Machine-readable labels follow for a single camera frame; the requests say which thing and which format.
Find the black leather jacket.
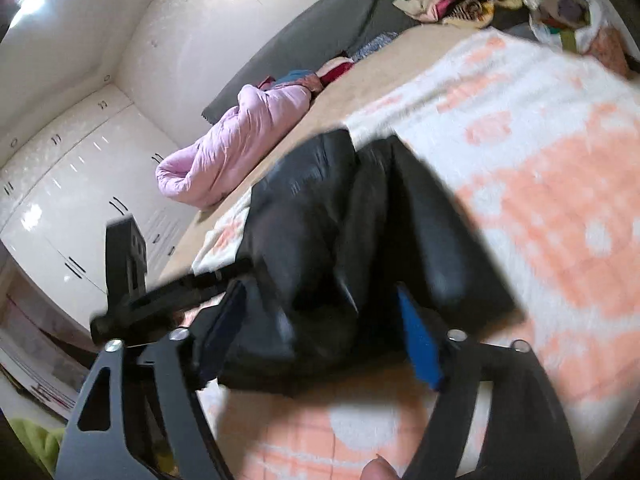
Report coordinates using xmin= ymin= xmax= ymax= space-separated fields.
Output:
xmin=217 ymin=129 xmax=526 ymax=398

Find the beige bed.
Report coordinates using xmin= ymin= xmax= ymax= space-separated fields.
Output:
xmin=155 ymin=22 xmax=496 ymax=281

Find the white orange printed blanket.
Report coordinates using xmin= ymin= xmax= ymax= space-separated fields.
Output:
xmin=190 ymin=27 xmax=640 ymax=480

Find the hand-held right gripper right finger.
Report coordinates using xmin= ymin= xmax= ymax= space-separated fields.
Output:
xmin=395 ymin=282 xmax=583 ymax=480

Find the patterned door curtain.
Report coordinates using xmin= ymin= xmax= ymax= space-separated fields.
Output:
xmin=0 ymin=295 xmax=96 ymax=421

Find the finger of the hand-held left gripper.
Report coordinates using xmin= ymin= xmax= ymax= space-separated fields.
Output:
xmin=165 ymin=259 xmax=253 ymax=311

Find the pink quilt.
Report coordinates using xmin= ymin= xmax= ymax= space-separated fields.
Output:
xmin=155 ymin=82 xmax=313 ymax=209

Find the person's left forearm green sleeve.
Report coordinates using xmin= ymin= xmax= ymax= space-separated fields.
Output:
xmin=7 ymin=417 xmax=66 ymax=476

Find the white wardrobe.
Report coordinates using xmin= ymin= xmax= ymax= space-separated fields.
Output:
xmin=0 ymin=85 xmax=201 ymax=331

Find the grey headboard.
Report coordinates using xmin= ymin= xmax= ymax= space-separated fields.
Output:
xmin=201 ymin=0 xmax=421 ymax=125

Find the red cloth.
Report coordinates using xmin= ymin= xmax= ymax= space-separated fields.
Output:
xmin=317 ymin=55 xmax=356 ymax=88

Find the person's right hand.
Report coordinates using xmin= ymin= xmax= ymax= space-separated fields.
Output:
xmin=360 ymin=454 xmax=401 ymax=480

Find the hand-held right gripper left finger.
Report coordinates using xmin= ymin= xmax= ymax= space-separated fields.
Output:
xmin=55 ymin=280 xmax=248 ymax=480

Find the blue white patterned cloth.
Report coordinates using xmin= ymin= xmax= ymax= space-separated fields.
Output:
xmin=350 ymin=31 xmax=401 ymax=61

